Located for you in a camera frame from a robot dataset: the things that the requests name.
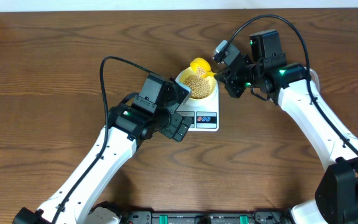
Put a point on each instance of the soybeans in yellow bowl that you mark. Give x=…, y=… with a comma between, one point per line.
x=200, y=87

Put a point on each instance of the pale yellow plastic bowl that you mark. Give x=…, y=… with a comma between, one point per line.
x=188, y=71

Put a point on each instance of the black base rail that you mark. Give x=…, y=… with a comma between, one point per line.
x=107, y=212

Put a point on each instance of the yellow measuring scoop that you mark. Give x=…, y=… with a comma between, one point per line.
x=200, y=62

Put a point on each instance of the soybeans in yellow scoop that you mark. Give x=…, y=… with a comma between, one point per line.
x=201, y=72

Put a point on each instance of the white digital kitchen scale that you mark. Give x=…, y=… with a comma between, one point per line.
x=204, y=112

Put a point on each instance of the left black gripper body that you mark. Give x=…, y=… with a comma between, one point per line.
x=169, y=130

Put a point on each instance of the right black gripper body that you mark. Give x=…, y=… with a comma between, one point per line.
x=245, y=78

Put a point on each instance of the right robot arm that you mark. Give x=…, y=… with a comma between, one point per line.
x=291, y=88

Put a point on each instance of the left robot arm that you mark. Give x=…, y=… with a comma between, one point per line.
x=132, y=121

